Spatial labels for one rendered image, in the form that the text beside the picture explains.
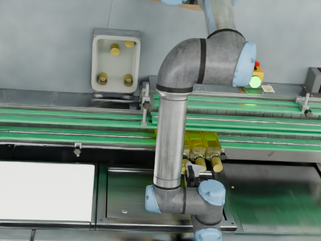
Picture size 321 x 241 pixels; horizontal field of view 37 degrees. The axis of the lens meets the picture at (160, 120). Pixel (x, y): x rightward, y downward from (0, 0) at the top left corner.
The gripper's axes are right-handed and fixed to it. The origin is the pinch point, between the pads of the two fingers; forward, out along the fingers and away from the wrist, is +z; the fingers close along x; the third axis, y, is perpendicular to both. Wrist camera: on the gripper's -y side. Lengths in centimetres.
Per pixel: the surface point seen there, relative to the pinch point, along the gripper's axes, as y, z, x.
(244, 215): 22.2, -4.5, -16.7
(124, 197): -20.5, -0.5, -12.3
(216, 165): 10.6, 0.8, 1.0
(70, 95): -42, 39, 7
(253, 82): 28.3, 31.7, 19.0
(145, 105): -14.0, 15.9, 15.6
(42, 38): -53, 42, 29
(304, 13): 46, 42, 44
